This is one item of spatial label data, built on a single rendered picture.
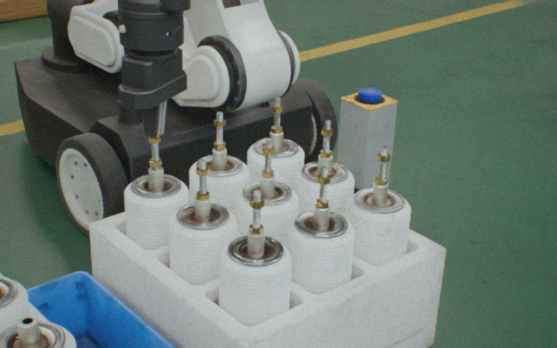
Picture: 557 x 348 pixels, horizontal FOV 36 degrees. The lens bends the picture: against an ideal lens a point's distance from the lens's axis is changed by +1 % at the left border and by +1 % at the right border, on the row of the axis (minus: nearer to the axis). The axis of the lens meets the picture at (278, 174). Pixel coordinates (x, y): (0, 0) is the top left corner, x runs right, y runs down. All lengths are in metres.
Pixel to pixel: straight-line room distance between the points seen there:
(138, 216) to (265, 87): 0.41
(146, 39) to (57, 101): 0.73
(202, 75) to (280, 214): 0.40
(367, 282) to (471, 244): 0.52
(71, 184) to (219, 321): 0.66
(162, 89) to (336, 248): 0.33
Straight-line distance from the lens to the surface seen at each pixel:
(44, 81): 1.98
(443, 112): 2.33
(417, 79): 2.56
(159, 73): 1.19
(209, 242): 1.17
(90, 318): 1.37
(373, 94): 1.46
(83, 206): 1.67
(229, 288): 1.12
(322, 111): 1.85
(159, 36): 1.16
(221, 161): 1.34
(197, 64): 1.55
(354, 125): 1.47
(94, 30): 1.85
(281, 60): 1.57
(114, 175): 1.55
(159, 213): 1.26
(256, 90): 1.54
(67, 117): 1.78
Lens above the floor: 0.84
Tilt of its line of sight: 26 degrees down
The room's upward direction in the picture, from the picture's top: 2 degrees clockwise
